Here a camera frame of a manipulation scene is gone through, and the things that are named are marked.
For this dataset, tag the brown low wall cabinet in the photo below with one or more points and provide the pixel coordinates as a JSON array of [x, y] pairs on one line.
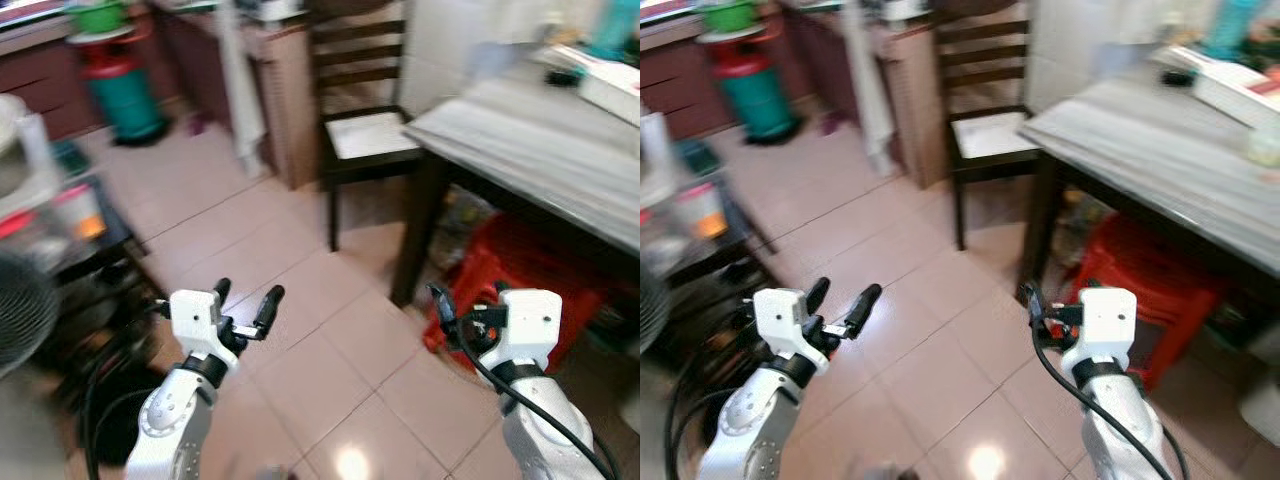
[[680, 75], [45, 80]]

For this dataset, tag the brown wooden cabinet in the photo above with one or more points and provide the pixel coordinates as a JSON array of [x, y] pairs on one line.
[[290, 100], [915, 100]]

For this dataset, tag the teal bottle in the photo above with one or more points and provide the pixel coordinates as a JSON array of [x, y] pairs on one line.
[[1232, 28], [612, 28]]

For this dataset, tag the red plastic stool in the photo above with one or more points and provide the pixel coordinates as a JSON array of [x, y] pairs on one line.
[[1160, 280], [520, 270]]

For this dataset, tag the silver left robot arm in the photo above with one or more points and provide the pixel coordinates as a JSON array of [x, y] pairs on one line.
[[745, 425], [170, 420]]

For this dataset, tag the clear container orange contents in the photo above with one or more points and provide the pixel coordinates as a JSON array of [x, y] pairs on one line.
[[700, 212], [78, 212]]

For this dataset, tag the black side rack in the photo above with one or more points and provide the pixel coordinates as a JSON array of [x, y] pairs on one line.
[[90, 265], [735, 270]]

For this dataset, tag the white flat box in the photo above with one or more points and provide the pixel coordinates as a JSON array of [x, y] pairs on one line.
[[605, 85], [1225, 85]]

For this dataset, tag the small black object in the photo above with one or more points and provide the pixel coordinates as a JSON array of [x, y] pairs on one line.
[[565, 77], [1190, 78]]

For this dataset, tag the dark wooden chair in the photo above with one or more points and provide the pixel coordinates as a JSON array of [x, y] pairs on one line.
[[370, 135], [990, 135]]

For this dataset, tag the green plastic basin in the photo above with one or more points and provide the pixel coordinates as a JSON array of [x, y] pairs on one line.
[[98, 16], [730, 15]]

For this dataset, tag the grey electric fan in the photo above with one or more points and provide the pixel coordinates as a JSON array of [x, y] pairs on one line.
[[652, 305], [22, 310]]

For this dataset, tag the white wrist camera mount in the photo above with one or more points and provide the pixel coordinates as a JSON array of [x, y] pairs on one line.
[[530, 325], [196, 318], [778, 318], [1108, 325]]

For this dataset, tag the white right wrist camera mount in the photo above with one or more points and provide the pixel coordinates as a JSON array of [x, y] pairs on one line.
[[530, 325], [1108, 325]]

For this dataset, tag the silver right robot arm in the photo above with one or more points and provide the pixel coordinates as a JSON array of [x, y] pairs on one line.
[[540, 430], [1115, 420]]

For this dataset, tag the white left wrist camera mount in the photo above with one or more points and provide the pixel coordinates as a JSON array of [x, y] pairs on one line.
[[196, 318], [778, 318]]

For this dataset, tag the green gas cylinder red top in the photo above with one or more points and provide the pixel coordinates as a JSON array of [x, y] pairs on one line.
[[755, 95], [122, 95]]

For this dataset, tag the dark wooden dining table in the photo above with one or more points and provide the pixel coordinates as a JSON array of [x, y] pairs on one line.
[[1160, 150], [540, 140]]

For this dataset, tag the white hanging cloth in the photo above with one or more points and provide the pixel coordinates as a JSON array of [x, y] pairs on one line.
[[240, 90], [868, 90]]

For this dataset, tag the white plastic appliance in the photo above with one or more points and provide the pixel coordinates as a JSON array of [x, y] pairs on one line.
[[25, 150], [652, 150]]

